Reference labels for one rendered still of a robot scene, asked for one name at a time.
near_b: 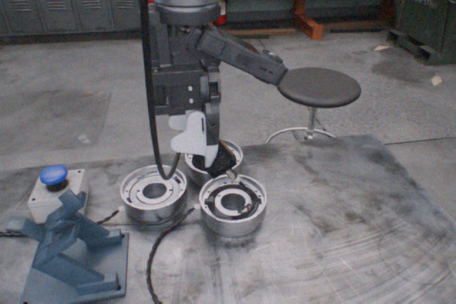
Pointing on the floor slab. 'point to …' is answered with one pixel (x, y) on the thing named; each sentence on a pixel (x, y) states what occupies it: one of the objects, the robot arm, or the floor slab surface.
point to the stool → (317, 94)
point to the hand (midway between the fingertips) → (210, 151)
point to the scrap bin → (425, 11)
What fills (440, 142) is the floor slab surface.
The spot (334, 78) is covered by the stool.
